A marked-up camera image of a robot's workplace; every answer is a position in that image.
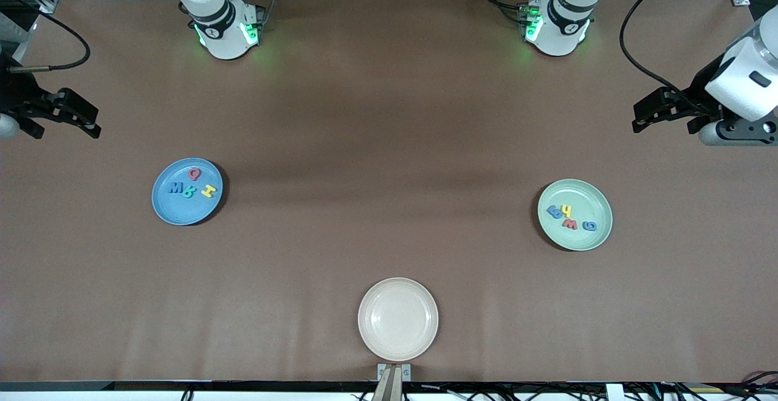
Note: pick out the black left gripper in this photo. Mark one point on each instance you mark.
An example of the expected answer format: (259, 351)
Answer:
(699, 90)

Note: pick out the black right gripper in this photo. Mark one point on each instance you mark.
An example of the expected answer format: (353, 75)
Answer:
(18, 94)

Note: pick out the blue letter M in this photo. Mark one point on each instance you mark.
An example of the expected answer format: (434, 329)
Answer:
(175, 189)

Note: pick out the small blue round letter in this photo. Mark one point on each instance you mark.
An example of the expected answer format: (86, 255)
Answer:
(588, 226)

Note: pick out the yellow letter h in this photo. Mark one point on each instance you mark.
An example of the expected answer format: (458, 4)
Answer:
(566, 210)
(208, 191)

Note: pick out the red round letter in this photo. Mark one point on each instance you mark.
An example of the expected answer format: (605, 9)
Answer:
(194, 174)

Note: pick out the pinkish red letter m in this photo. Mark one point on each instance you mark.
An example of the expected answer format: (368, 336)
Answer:
(570, 225)

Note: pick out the green letter B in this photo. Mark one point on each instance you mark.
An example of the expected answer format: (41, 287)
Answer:
(189, 192)

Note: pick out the blue comb-shaped letter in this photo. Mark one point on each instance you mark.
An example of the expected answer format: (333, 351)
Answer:
(554, 211)

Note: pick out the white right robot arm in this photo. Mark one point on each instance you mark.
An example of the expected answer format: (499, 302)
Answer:
(225, 33)

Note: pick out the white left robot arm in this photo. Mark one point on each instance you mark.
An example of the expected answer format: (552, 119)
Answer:
(744, 79)

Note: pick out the blue plate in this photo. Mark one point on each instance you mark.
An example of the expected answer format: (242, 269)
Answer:
(182, 209)

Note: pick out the green plate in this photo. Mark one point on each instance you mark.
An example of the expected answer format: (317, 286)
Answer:
(574, 240)

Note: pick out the beige plate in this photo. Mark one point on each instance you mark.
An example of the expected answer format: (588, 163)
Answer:
(398, 319)

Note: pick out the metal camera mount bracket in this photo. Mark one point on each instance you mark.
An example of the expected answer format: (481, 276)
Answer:
(394, 383)

